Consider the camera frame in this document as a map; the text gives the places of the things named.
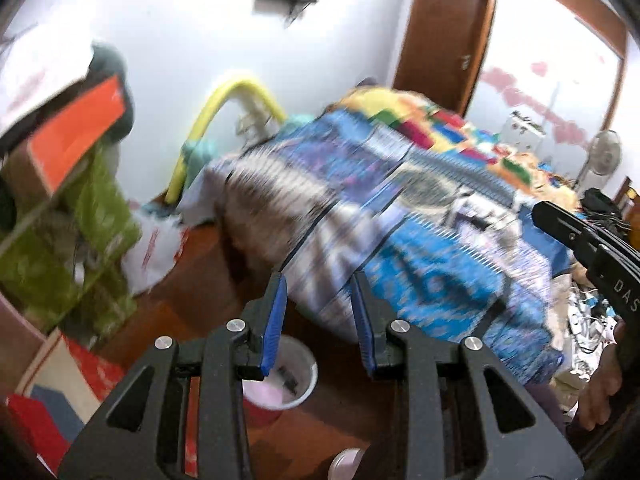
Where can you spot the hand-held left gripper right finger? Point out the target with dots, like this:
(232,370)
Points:
(364,330)

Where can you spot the teal cloth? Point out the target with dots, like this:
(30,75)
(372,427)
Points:
(197,160)

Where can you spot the person's right hand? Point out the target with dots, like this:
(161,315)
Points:
(600,390)

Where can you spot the red patterned gift box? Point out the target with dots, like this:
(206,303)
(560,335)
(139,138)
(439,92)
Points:
(100,375)

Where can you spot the white standing fan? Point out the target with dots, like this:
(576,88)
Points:
(606,152)

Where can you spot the wooden framed glass panel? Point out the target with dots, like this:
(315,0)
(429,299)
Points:
(550,35)

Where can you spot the white cloth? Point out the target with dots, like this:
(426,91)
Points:
(40,85)

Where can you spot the orange box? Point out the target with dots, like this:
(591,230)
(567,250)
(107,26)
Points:
(75,130)

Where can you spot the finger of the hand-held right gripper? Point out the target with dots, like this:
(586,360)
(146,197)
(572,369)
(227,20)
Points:
(555,222)

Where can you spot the black bag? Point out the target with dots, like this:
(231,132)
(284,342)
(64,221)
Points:
(600,202)

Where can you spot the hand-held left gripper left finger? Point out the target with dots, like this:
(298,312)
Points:
(274,330)

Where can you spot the plain red box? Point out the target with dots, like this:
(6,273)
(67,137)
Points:
(35,425)

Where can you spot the yellow foam tube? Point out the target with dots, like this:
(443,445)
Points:
(200,120)

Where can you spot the beige box with blue panel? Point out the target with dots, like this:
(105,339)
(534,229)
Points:
(55,395)

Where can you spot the blue patterned blanket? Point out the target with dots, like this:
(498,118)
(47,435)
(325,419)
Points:
(435,270)

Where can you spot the brown wooden door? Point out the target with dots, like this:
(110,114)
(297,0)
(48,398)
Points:
(440,35)

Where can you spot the white plastic bag red print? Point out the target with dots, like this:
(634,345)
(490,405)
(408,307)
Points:
(150,250)

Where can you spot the pink crumpled paper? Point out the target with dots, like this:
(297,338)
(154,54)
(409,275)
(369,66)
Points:
(272,395)

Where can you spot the brown round furniture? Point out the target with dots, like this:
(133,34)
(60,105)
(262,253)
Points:
(15,340)

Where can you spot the colourful patchwork blanket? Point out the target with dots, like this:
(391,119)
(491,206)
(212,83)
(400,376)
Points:
(400,110)

